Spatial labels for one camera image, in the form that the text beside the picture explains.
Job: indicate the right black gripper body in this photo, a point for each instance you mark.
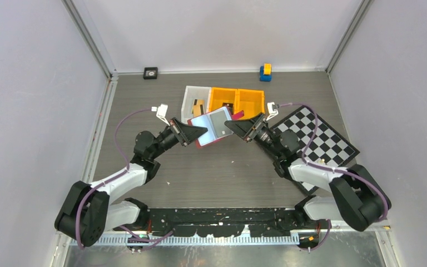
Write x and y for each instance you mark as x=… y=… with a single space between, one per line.
x=261 y=133

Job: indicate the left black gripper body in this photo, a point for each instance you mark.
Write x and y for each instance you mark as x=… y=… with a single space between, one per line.
x=174 y=134

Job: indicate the dark grey credit card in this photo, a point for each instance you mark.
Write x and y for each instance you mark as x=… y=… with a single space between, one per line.
x=228 y=105

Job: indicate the red card holder wallet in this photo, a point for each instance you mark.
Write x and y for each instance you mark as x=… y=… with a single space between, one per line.
x=204 y=121

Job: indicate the grey chip credit card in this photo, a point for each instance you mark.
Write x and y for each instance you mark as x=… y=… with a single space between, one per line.
x=218 y=119

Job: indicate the orange gold credit card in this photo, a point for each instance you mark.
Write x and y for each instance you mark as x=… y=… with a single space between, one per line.
x=198 y=101

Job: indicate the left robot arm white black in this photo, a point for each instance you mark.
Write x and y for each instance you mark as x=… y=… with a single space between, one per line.
x=91 y=209

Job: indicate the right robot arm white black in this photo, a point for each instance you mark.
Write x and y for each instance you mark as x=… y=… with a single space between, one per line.
x=356 y=197

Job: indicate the orange bin with cards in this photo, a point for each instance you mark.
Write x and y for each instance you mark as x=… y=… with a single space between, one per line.
x=220 y=95

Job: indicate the empty orange bin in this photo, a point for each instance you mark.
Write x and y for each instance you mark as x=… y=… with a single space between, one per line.
x=251 y=102

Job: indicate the white plastic bin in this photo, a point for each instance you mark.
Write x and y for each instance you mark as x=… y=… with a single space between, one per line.
x=194 y=95

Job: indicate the blue yellow toy block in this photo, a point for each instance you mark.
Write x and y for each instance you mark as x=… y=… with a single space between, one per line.
x=266 y=72

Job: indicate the small black square box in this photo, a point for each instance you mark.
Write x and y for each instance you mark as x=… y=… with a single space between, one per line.
x=150 y=73

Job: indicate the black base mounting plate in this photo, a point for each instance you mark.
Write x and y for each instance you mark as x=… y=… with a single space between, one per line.
x=226 y=222

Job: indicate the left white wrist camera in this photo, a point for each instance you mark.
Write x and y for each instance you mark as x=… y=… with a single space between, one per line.
x=161 y=112

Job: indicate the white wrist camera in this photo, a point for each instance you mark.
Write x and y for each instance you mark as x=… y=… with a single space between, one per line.
x=161 y=112
x=272 y=109

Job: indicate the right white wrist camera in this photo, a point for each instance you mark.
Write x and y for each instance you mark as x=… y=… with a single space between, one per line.
x=272 y=109

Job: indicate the aluminium rail frame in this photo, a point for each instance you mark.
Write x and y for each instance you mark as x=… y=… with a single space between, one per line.
x=139 y=239

